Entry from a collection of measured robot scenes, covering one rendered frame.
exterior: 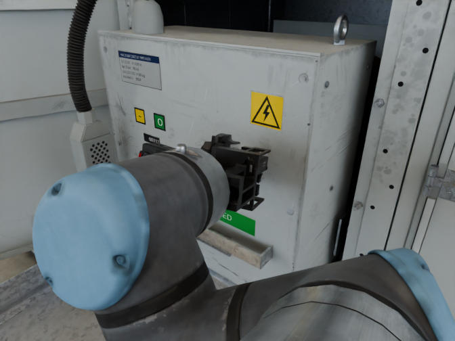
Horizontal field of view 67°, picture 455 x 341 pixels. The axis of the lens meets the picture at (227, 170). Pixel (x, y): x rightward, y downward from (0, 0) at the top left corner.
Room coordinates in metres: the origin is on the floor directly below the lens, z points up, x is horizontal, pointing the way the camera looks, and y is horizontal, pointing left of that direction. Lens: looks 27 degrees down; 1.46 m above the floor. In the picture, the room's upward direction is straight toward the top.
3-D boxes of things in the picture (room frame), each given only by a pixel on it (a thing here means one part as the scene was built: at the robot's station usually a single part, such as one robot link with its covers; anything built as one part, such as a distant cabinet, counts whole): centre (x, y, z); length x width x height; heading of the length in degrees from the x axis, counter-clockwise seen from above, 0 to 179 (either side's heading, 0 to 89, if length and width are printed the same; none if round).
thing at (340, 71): (0.80, -0.08, 1.15); 0.51 x 0.50 x 0.48; 141
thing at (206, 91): (0.60, 0.08, 1.15); 0.48 x 0.01 x 0.48; 51
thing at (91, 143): (0.68, 0.28, 1.14); 0.08 x 0.05 x 0.17; 141
